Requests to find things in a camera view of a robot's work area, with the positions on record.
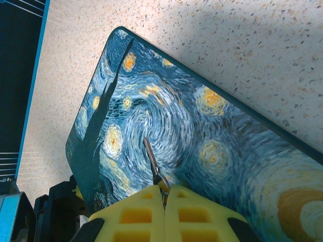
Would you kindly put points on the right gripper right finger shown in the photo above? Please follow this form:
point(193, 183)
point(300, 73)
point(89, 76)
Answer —
point(199, 216)

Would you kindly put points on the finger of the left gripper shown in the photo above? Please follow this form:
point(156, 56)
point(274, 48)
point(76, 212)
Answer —
point(63, 201)

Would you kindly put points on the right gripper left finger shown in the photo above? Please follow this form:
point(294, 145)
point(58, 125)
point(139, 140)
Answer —
point(136, 216)

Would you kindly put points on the blue table border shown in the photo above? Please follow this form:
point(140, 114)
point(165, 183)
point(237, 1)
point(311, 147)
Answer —
point(32, 88)

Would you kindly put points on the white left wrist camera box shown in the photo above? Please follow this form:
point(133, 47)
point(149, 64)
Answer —
point(15, 216)

